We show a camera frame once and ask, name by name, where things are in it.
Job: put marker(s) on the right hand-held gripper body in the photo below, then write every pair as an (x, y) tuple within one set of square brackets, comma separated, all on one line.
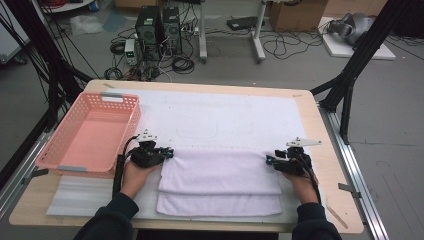
[(296, 165)]

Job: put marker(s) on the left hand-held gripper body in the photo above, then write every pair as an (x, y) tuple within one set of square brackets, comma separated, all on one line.
[(146, 156)]

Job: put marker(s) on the lilac printed towel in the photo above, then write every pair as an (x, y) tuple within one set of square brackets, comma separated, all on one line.
[(220, 180)]

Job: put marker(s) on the pink plastic basket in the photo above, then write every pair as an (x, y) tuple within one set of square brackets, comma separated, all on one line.
[(93, 140)]

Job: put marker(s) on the person's left hand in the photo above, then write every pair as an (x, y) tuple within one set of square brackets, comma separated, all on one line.
[(135, 180)]

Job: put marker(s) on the person's right hand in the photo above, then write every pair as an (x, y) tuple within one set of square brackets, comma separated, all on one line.
[(305, 190)]

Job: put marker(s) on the white foam mat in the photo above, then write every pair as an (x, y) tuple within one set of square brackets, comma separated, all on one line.
[(216, 110)]

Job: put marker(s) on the small white power supply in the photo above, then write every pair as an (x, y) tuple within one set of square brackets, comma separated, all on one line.
[(130, 51)]

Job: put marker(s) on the white desk leg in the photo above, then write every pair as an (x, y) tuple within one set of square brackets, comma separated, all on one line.
[(202, 33), (258, 36)]

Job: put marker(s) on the white floor board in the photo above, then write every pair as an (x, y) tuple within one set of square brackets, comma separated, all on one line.
[(340, 50)]

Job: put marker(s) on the black computer tower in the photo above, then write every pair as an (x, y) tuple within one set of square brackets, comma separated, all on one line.
[(148, 33), (171, 30)]

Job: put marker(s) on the white power strip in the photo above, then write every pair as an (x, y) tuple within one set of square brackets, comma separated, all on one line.
[(190, 30)]

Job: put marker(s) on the flat black device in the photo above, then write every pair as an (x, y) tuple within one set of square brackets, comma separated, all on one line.
[(243, 23)]

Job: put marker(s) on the teal floor sheet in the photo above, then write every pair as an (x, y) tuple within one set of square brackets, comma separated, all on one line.
[(115, 21)]

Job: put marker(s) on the brown cardboard box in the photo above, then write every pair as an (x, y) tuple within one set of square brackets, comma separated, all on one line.
[(296, 15)]

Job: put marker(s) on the clear plastic bag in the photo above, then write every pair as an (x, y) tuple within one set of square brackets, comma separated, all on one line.
[(85, 25)]

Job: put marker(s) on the grey helmet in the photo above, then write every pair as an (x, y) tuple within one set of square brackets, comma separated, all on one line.
[(353, 26)]

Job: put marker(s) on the round white table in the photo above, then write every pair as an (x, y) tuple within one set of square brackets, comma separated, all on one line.
[(66, 6)]

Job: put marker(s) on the white cabinet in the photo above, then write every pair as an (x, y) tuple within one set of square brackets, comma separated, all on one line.
[(8, 43)]

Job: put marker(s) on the grey metal bracket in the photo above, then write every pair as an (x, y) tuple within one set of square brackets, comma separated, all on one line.
[(348, 189), (36, 173)]

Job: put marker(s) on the aluminium rail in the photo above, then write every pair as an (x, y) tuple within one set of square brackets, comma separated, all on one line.
[(353, 173), (23, 166)]

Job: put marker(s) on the black metal frame stand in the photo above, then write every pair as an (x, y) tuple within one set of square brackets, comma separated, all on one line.
[(363, 50), (36, 40)]

